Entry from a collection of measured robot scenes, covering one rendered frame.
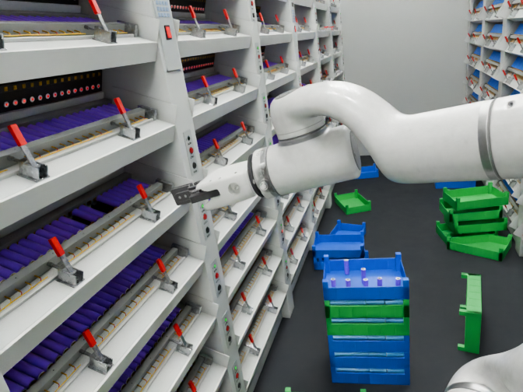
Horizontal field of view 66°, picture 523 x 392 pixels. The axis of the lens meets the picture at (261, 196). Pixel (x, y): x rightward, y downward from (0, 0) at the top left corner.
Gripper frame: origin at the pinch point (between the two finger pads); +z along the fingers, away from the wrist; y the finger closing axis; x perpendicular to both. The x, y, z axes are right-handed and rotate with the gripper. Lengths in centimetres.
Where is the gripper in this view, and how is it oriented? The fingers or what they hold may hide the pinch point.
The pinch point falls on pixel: (184, 194)
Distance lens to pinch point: 74.2
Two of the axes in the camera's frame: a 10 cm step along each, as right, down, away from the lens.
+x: -3.3, -9.0, -2.7
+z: -9.0, 2.1, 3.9
